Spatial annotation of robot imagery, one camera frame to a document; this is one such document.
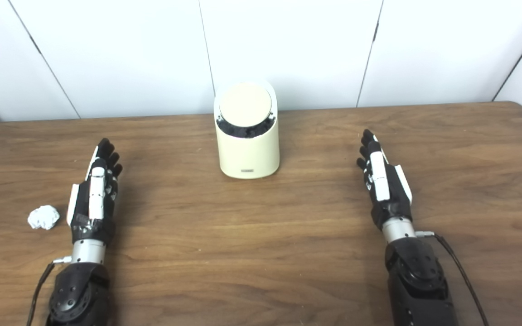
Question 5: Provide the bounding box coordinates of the black and white left hand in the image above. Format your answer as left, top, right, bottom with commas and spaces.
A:
66, 138, 124, 245

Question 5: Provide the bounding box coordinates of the black and white right hand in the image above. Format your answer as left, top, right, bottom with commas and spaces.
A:
356, 129, 413, 230

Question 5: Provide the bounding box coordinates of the white paper ball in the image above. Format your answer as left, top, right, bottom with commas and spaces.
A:
28, 205, 60, 230

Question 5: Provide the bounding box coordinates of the cream round bin lid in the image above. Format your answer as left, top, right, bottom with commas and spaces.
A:
219, 83, 273, 128

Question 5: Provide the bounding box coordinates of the cream-colored bin body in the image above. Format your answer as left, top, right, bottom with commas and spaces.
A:
213, 81, 281, 180

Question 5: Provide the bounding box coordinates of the black bin liner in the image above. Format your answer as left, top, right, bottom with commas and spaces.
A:
216, 113, 275, 139

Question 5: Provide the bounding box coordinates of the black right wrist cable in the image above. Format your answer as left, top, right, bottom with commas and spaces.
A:
415, 231, 489, 326

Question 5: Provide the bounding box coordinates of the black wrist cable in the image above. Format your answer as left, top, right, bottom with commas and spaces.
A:
415, 231, 489, 326
26, 256, 72, 326

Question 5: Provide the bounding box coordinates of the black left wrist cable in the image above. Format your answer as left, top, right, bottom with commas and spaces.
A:
26, 256, 72, 326

